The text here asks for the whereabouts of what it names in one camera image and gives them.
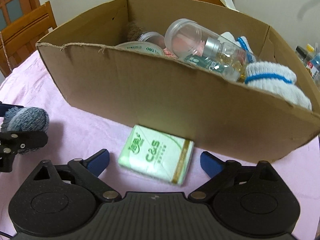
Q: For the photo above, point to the white sock blue stripe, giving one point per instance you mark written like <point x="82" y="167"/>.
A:
<point x="243" y="43"/>

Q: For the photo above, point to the clear jar with brown contents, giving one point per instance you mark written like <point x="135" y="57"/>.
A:
<point x="137" y="33"/>

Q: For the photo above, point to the brown cardboard box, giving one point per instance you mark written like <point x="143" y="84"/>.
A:
<point x="167" y="95"/>

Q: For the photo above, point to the clear water bottle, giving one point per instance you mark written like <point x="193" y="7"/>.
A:
<point x="313" y="66"/>

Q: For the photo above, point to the gold tissue box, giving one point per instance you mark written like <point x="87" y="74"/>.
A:
<point x="229" y="4"/>

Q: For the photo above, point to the clear plastic jar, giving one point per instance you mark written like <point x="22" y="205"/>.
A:
<point x="191" y="29"/>

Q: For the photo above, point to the pink table cloth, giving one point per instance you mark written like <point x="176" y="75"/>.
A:
<point x="73" y="133"/>

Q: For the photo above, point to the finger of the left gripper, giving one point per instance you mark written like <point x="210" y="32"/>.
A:
<point x="21" y="142"/>
<point x="6" y="107"/>

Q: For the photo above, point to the green white tissue pack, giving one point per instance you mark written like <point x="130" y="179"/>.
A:
<point x="157" y="155"/>

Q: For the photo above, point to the white knitted sock blue cuff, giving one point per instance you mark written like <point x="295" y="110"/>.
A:
<point x="276" y="79"/>

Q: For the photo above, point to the wooden chair left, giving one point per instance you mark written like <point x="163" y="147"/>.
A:
<point x="18" y="39"/>

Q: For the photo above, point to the dark lidded small jar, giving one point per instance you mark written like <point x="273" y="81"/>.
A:
<point x="301" y="54"/>

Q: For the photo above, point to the pink white knitted sock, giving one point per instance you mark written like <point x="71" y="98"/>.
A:
<point x="182" y="46"/>

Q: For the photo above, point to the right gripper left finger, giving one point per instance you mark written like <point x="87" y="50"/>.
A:
<point x="86" y="173"/>

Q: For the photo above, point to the yellow lidded bottle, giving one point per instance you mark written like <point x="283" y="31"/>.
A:
<point x="311" y="51"/>

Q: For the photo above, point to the blue grey knitted sock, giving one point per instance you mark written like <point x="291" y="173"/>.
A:
<point x="25" y="119"/>

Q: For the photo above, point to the green medical cotton box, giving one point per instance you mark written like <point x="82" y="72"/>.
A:
<point x="227" y="71"/>

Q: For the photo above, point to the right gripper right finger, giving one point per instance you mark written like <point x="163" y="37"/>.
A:
<point x="220" y="172"/>

